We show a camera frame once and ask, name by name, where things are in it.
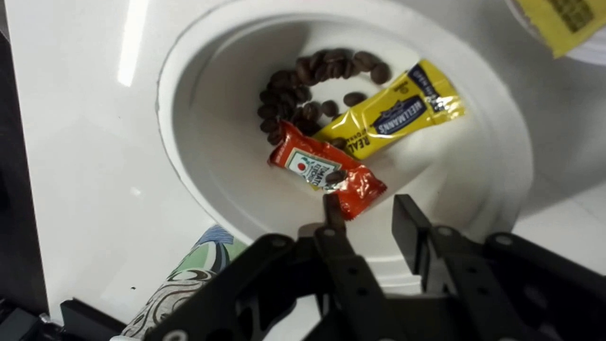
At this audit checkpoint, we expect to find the pile of coffee beans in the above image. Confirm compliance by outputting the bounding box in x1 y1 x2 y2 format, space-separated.
255 46 394 147

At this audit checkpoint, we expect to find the yellow packet with red label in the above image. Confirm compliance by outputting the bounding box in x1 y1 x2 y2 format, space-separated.
513 0 606 60

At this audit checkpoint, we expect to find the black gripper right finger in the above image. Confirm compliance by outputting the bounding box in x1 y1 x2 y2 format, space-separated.
390 192 606 341

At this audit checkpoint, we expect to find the yellow packet with dark label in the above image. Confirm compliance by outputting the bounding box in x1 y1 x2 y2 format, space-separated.
312 58 467 160

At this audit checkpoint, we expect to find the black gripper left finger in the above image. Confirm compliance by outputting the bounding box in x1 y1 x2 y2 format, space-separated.
144 187 405 341

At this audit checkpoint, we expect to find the white round bowl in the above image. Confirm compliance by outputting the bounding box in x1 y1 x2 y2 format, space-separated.
157 0 536 279

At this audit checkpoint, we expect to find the red ketchup packet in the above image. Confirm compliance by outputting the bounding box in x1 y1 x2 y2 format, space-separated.
267 120 388 221

